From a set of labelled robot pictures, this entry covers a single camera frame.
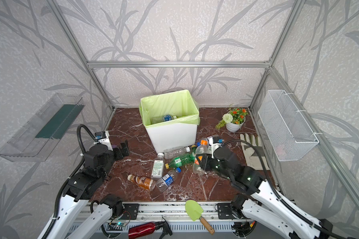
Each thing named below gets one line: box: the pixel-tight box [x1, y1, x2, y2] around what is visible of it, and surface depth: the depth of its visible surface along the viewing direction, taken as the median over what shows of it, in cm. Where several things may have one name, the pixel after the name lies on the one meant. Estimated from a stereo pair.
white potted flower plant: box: [214, 107, 249, 132], surface depth 98 cm
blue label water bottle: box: [150, 114, 178, 125], surface depth 97 cm
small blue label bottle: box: [155, 173, 175, 193], surface depth 81 cm
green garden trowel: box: [184, 199, 215, 236], surface depth 75 cm
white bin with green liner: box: [139, 89, 201, 154], surface depth 90 cm
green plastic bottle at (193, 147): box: [191, 144, 197, 155], surface depth 98 cm
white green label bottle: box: [151, 152, 166, 180], surface depth 87 cm
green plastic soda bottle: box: [165, 150, 196, 170], surface depth 88 cm
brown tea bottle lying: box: [127, 174, 157, 192], surface depth 80 cm
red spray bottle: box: [128, 221, 173, 239], surface depth 68 cm
